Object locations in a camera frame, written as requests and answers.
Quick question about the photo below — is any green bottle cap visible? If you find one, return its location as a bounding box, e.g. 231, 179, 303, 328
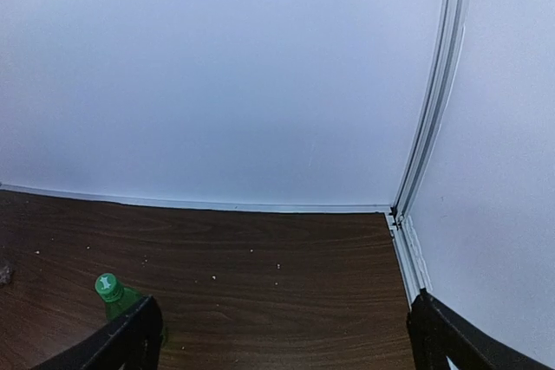
95, 273, 123, 303

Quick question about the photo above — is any right aluminium frame post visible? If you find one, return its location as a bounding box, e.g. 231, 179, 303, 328
392, 0, 470, 223

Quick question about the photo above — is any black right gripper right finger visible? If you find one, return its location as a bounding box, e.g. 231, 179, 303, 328
407, 290, 547, 369

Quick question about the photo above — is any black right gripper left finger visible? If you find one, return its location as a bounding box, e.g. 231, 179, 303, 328
35, 295, 163, 370

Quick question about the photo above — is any green plastic bottle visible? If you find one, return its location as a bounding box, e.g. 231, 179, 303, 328
103, 280, 143, 321

